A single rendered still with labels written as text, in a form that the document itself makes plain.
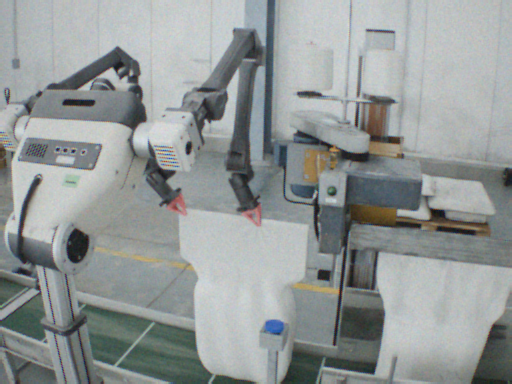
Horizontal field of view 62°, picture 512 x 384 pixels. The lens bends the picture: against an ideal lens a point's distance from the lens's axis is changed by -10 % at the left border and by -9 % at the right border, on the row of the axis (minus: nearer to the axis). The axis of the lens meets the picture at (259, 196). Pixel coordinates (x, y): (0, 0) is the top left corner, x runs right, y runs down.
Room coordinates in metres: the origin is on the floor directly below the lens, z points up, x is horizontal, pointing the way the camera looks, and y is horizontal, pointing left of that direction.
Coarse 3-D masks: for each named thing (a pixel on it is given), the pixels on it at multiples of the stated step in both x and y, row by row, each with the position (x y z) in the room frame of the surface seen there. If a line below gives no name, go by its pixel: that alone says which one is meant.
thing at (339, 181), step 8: (320, 176) 1.29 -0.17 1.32; (328, 176) 1.28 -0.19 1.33; (336, 176) 1.28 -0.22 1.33; (344, 176) 1.28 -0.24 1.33; (320, 184) 1.29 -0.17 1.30; (328, 184) 1.28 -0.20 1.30; (336, 184) 1.27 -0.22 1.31; (344, 184) 1.27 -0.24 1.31; (320, 192) 1.29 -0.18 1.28; (344, 192) 1.27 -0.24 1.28; (320, 200) 1.29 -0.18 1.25; (336, 200) 1.27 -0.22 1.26; (344, 200) 1.28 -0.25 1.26
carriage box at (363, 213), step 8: (392, 136) 1.87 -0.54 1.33; (376, 144) 1.70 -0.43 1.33; (384, 144) 1.71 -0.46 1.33; (392, 144) 1.71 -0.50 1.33; (400, 144) 1.70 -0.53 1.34; (392, 152) 1.56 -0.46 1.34; (400, 152) 1.57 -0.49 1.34; (352, 208) 1.59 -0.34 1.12; (360, 208) 1.59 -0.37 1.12; (368, 208) 1.58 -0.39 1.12; (376, 208) 1.57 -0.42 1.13; (384, 208) 1.56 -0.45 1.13; (352, 216) 1.59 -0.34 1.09; (360, 216) 1.59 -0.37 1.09; (368, 216) 1.58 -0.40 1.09; (376, 216) 1.57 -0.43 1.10; (384, 216) 1.56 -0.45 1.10; (392, 216) 1.55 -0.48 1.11; (384, 224) 1.56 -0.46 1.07; (392, 224) 1.55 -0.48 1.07
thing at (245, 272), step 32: (192, 224) 1.64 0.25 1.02; (224, 224) 1.60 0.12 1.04; (288, 224) 1.54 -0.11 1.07; (192, 256) 1.64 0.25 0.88; (224, 256) 1.60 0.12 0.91; (256, 256) 1.57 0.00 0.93; (288, 256) 1.54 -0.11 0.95; (224, 288) 1.53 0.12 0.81; (256, 288) 1.51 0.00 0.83; (288, 288) 1.53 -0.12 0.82; (224, 320) 1.51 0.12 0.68; (256, 320) 1.48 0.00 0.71; (288, 320) 1.49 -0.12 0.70; (224, 352) 1.52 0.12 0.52; (256, 352) 1.47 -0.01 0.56; (288, 352) 1.48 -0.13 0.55
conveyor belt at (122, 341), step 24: (24, 312) 1.89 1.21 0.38; (96, 312) 1.96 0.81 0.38; (96, 336) 1.75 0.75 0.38; (120, 336) 1.77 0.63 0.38; (144, 336) 1.78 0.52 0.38; (168, 336) 1.80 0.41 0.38; (192, 336) 1.81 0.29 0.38; (120, 360) 1.59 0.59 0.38; (144, 360) 1.61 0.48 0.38; (168, 360) 1.62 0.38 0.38; (192, 360) 1.63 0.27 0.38; (312, 360) 1.65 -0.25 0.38; (336, 360) 1.65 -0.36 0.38
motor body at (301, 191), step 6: (294, 138) 1.81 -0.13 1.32; (300, 138) 1.78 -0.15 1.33; (306, 138) 1.77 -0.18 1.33; (312, 138) 1.77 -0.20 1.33; (324, 144) 1.78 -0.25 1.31; (294, 186) 1.80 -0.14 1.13; (300, 186) 1.78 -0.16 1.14; (306, 186) 1.77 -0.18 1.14; (294, 192) 1.80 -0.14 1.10; (300, 192) 1.78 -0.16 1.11; (306, 192) 1.77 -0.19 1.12; (312, 192) 1.77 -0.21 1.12
